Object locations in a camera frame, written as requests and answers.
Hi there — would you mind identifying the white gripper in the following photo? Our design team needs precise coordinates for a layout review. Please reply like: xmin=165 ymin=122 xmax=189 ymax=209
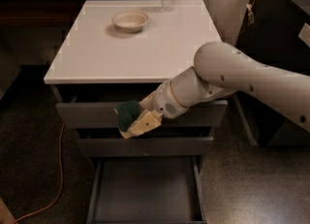
xmin=129 ymin=80 xmax=188 ymax=137

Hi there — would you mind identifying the green and yellow sponge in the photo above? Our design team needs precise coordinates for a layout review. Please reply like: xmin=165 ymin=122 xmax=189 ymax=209
xmin=114 ymin=100 xmax=140 ymax=139

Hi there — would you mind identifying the grey bottom drawer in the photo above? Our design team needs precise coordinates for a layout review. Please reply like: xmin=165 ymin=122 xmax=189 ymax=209
xmin=86 ymin=156 xmax=207 ymax=224

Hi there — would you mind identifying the grey drawer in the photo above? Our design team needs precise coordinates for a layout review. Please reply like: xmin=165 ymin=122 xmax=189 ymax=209
xmin=77 ymin=127 xmax=214 ymax=157
xmin=56 ymin=87 xmax=228 ymax=129
xmin=86 ymin=156 xmax=207 ymax=224

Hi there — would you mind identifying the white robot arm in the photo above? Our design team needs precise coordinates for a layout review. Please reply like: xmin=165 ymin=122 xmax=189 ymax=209
xmin=129 ymin=42 xmax=310 ymax=136

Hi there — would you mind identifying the grey middle drawer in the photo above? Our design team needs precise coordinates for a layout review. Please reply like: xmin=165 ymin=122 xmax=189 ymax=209
xmin=77 ymin=127 xmax=214 ymax=157

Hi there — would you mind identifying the white top drawer cabinet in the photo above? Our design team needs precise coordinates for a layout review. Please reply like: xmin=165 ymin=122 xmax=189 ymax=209
xmin=43 ymin=0 xmax=239 ymax=181

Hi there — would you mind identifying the grey top drawer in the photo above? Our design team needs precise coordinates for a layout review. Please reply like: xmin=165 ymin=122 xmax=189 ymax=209
xmin=56 ymin=87 xmax=228 ymax=129

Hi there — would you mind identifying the white paper bowl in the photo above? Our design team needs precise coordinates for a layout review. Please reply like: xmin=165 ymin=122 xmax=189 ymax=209
xmin=111 ymin=11 xmax=149 ymax=33

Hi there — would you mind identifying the dark wooden bench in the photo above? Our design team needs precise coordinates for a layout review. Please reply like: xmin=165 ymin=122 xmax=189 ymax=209
xmin=0 ymin=0 xmax=202 ymax=28

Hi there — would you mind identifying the orange cable on floor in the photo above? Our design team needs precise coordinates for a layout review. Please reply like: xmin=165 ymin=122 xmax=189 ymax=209
xmin=11 ymin=123 xmax=66 ymax=224

